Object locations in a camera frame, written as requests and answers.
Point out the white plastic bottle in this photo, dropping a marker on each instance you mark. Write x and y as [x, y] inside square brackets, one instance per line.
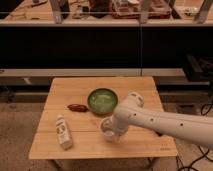
[63, 133]

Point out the wooden folding table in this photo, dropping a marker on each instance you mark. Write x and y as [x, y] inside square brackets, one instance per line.
[88, 142]

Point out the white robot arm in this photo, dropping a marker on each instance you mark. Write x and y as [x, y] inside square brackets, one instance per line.
[130, 111]

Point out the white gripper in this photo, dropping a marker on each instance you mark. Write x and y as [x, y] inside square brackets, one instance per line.
[119, 131]

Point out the long background workbench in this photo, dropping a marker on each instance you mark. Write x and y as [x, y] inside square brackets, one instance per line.
[48, 38]

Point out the green bowl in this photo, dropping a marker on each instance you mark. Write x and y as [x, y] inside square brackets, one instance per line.
[102, 101]

